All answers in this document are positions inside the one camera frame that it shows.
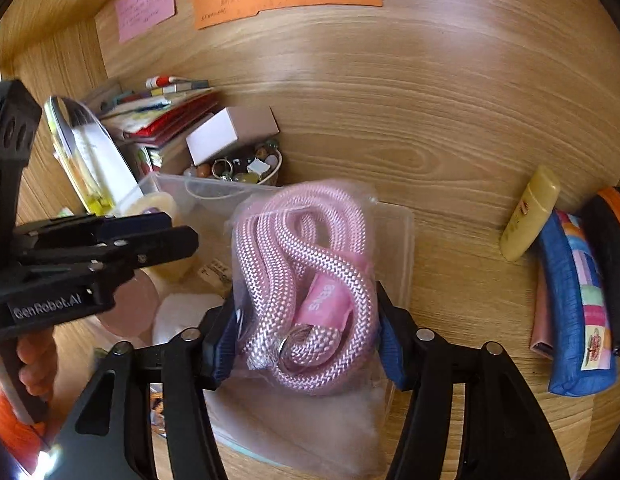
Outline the yellow cream jar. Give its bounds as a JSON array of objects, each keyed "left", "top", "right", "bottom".
[{"left": 124, "top": 192, "right": 198, "bottom": 283}]

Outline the pink round jar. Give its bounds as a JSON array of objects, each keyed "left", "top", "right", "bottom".
[{"left": 96, "top": 270, "right": 159, "bottom": 337}]

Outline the beige eraser block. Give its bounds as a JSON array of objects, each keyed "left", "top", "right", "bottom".
[{"left": 197, "top": 258, "right": 233, "bottom": 296}]

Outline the clear plastic storage bin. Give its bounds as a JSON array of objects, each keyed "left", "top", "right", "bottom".
[{"left": 139, "top": 174, "right": 414, "bottom": 479}]

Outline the pink rope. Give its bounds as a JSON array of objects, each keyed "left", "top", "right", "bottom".
[{"left": 224, "top": 178, "right": 391, "bottom": 478}]

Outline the left hand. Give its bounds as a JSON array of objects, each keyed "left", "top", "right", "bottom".
[{"left": 17, "top": 327, "right": 58, "bottom": 400}]

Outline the pink phone under pouch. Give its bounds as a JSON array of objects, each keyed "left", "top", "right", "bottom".
[{"left": 530, "top": 263, "right": 554, "bottom": 360}]

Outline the blue patchwork pouch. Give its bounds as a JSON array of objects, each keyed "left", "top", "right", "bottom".
[{"left": 538, "top": 209, "right": 616, "bottom": 398}]

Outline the stack of books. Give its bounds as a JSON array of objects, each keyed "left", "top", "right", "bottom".
[{"left": 97, "top": 80, "right": 220, "bottom": 179}]

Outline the bowl of beads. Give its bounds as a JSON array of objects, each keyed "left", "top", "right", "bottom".
[{"left": 183, "top": 136, "right": 284, "bottom": 186}]

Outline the small white cardboard box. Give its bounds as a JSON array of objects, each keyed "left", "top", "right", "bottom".
[{"left": 186, "top": 106, "right": 279, "bottom": 166}]

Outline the pink sticky note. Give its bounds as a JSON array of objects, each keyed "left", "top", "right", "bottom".
[{"left": 115, "top": 0, "right": 175, "bottom": 44}]

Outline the black orange zip case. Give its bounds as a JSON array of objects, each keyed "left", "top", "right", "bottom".
[{"left": 581, "top": 186, "right": 620, "bottom": 356}]

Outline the yellow lotion tube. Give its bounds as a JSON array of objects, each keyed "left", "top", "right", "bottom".
[{"left": 500, "top": 165, "right": 561, "bottom": 261}]

